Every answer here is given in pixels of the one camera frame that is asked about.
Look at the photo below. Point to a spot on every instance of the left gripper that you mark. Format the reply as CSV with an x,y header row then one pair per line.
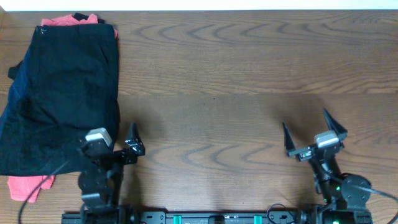
x,y
136,145

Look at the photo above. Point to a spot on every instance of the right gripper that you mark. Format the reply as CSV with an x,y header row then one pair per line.
x,y
291,149

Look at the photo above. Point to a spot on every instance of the black shorts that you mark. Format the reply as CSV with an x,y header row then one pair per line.
x,y
68,93

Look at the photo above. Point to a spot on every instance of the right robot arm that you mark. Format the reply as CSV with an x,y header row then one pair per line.
x,y
345,194

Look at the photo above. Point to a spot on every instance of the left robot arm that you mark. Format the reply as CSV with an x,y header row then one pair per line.
x,y
101,181

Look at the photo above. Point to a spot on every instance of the navy blue garment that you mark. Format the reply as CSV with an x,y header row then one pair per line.
x,y
19,75

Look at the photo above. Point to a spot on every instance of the red garment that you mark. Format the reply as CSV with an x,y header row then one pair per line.
x,y
25,186

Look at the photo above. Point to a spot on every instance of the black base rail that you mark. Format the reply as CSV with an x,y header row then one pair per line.
x,y
278,216

